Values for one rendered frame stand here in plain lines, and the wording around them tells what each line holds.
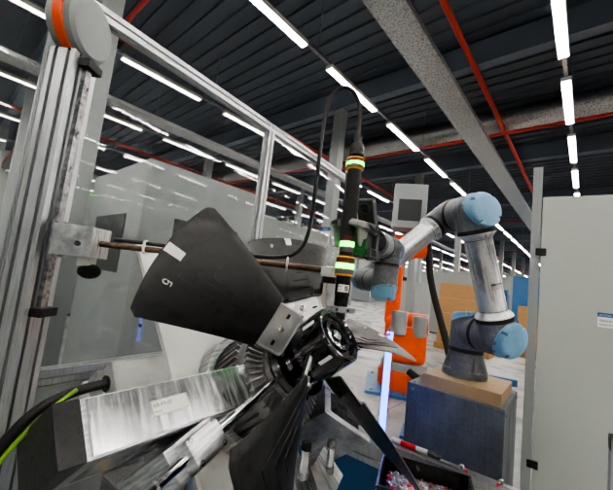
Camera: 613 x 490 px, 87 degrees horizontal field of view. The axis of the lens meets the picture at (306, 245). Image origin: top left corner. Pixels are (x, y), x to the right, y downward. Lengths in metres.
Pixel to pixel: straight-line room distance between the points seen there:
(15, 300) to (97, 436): 0.50
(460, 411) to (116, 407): 1.02
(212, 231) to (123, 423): 0.31
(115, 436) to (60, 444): 0.06
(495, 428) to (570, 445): 1.35
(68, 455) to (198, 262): 0.29
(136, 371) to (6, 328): 0.42
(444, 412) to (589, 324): 1.39
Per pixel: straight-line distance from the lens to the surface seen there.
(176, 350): 0.77
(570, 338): 2.48
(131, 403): 0.55
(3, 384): 0.99
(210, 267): 0.58
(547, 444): 2.59
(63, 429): 0.52
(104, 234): 0.91
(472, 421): 1.27
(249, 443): 0.42
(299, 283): 0.78
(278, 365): 0.66
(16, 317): 0.97
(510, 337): 1.21
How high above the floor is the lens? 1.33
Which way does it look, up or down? 6 degrees up
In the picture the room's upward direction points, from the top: 7 degrees clockwise
